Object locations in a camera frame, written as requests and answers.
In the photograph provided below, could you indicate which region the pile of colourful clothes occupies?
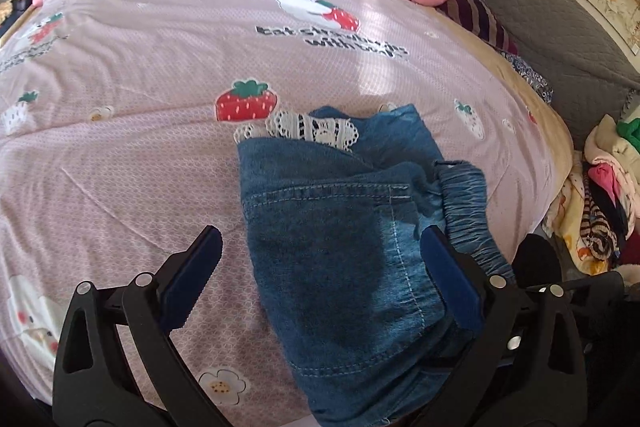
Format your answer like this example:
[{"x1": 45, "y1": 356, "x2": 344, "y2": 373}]
[{"x1": 542, "y1": 110, "x2": 639, "y2": 279}]

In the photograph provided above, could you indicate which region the blue denim pants lace hem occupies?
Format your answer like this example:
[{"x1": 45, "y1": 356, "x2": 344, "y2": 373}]
[{"x1": 235, "y1": 105, "x2": 513, "y2": 426}]

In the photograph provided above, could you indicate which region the purple striped pillow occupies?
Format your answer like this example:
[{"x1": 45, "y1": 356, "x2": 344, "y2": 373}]
[{"x1": 437, "y1": 0, "x2": 518, "y2": 55}]

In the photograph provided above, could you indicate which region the blue floral pillow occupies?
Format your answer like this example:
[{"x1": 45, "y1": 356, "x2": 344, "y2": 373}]
[{"x1": 499, "y1": 50, "x2": 553, "y2": 105}]

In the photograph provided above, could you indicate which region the grey quilted headboard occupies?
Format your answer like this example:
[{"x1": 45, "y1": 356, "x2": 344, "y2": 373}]
[{"x1": 485, "y1": 0, "x2": 639, "y2": 146}]

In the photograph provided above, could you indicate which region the pink strawberry print bedsheet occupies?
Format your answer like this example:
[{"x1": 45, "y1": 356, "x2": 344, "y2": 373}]
[{"x1": 1, "y1": 0, "x2": 550, "y2": 426}]

